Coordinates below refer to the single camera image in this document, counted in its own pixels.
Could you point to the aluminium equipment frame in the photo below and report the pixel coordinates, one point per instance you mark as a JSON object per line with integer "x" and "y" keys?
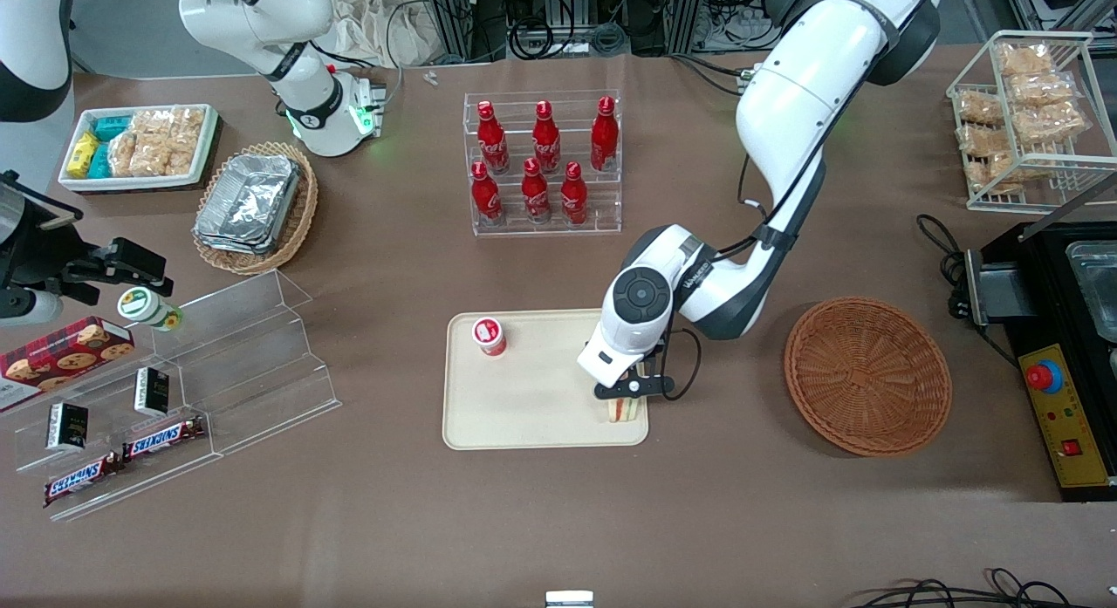
{"x": 462, "y": 19}

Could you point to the red cookie box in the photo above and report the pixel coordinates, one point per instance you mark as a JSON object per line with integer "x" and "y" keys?
{"x": 61, "y": 355}

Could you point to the round brown wicker basket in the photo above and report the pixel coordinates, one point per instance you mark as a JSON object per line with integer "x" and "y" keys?
{"x": 864, "y": 381}

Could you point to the white rectangular bin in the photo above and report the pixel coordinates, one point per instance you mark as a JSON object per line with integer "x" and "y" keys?
{"x": 70, "y": 182}

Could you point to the teal snack pack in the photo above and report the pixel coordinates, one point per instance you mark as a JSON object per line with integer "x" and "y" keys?
{"x": 99, "y": 161}
{"x": 111, "y": 127}

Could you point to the metal pan in machine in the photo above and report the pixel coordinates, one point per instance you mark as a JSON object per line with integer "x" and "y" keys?
{"x": 1095, "y": 285}

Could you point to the red white lidded cup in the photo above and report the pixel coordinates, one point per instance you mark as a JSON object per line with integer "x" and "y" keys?
{"x": 490, "y": 336}

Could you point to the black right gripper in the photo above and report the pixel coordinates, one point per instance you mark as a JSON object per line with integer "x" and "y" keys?
{"x": 45, "y": 252}

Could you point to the red emergency stop button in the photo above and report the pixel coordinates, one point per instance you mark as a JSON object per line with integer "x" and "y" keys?
{"x": 1044, "y": 377}

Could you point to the yellow snack pack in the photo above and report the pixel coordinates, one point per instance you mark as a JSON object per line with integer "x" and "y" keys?
{"x": 83, "y": 154}

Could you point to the grey metal lever bar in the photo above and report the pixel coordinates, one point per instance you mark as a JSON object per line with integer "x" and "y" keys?
{"x": 1073, "y": 202}

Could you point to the beige cloth bag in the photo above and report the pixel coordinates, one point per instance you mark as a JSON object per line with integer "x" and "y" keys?
{"x": 375, "y": 23}

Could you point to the red rocker switch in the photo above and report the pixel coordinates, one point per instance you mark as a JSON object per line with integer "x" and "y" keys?
{"x": 1072, "y": 448}

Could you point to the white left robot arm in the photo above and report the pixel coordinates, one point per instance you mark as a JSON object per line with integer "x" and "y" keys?
{"x": 785, "y": 111}

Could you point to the red cola bottle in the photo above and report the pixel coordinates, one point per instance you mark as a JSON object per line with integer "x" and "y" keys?
{"x": 604, "y": 137}
{"x": 573, "y": 198}
{"x": 545, "y": 141}
{"x": 493, "y": 141}
{"x": 535, "y": 194}
{"x": 486, "y": 198}

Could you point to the cream plastic tray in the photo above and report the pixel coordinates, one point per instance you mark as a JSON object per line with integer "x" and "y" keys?
{"x": 532, "y": 399}

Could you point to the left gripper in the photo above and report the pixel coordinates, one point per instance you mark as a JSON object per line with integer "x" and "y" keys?
{"x": 652, "y": 363}

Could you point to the Snickers chocolate bar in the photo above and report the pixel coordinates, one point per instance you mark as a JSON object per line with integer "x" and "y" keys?
{"x": 164, "y": 438}
{"x": 83, "y": 480}

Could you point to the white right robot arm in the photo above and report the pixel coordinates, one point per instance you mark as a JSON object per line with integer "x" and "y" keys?
{"x": 262, "y": 15}

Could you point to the white device at edge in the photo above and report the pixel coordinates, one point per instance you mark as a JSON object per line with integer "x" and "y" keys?
{"x": 569, "y": 599}

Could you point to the clear acrylic bottle rack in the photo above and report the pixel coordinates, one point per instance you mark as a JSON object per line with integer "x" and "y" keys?
{"x": 545, "y": 228}

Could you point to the clear acrylic stepped display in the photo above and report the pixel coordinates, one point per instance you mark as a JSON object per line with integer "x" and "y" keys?
{"x": 262, "y": 364}

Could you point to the green white lidded cup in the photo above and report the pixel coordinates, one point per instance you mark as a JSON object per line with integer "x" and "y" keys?
{"x": 144, "y": 307}

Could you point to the black sealing machine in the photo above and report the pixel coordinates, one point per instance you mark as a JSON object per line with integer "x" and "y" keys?
{"x": 1043, "y": 272}

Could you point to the aluminium corner frame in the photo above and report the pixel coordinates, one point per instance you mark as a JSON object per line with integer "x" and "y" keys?
{"x": 1056, "y": 2}

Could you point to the aluminium foil container stack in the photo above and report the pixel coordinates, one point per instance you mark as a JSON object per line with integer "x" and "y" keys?
{"x": 249, "y": 198}

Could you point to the triangular sandwich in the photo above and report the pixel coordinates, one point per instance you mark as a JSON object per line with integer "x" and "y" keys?
{"x": 622, "y": 410}

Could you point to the oval brown wicker basket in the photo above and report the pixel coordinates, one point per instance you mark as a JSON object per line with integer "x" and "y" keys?
{"x": 301, "y": 215}

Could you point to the small black box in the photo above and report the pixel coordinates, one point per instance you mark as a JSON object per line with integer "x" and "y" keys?
{"x": 67, "y": 426}
{"x": 152, "y": 392}

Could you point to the black box with metal plate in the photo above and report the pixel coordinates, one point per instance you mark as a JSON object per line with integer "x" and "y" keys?
{"x": 990, "y": 290}

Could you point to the bagged rice cracker snack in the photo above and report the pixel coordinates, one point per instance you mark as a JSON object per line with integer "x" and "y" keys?
{"x": 980, "y": 140}
{"x": 153, "y": 141}
{"x": 1041, "y": 91}
{"x": 124, "y": 154}
{"x": 1051, "y": 122}
{"x": 1025, "y": 58}
{"x": 979, "y": 108}
{"x": 186, "y": 140}
{"x": 990, "y": 174}

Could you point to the yellow control panel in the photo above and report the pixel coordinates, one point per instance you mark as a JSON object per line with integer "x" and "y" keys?
{"x": 1060, "y": 416}

